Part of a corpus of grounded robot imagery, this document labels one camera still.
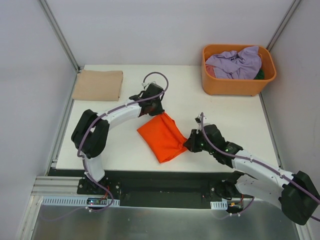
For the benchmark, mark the orange plastic basket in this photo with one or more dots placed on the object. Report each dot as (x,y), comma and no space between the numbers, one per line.
(239,87)

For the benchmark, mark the lilac t shirt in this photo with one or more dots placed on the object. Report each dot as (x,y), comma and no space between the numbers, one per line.
(238,65)

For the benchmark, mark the dark green garment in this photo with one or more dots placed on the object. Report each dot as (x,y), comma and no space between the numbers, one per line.
(260,75)

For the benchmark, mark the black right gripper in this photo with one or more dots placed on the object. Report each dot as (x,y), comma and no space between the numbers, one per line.
(193,141)

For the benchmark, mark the orange t shirt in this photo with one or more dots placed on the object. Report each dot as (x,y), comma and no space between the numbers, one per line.
(163,137)

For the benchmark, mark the pink garment in basket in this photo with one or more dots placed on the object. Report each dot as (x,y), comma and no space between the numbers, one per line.
(210,70)

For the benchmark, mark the aluminium frame rail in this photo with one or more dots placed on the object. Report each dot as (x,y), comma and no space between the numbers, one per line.
(55,186)

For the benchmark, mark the right aluminium corner post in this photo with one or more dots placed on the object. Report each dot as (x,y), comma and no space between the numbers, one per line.
(283,23)

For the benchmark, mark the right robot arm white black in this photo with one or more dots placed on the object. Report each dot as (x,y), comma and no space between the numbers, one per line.
(293,193)

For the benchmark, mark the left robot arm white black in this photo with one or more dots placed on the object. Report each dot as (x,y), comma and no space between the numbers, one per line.
(91,132)

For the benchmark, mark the aluminium corner post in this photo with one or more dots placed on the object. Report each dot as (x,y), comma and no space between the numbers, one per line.
(59,34)
(283,23)

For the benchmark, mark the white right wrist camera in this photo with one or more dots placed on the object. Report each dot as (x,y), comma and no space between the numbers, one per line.
(201,119)

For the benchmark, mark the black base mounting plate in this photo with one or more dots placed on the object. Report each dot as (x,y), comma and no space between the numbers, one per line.
(161,189)

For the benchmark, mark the folded beige t shirt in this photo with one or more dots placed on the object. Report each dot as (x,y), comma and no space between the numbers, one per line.
(102,86)

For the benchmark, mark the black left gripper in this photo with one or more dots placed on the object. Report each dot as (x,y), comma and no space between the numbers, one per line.
(152,108)

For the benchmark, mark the left aluminium corner post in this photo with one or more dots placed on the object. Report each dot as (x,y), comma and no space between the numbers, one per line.
(59,34)

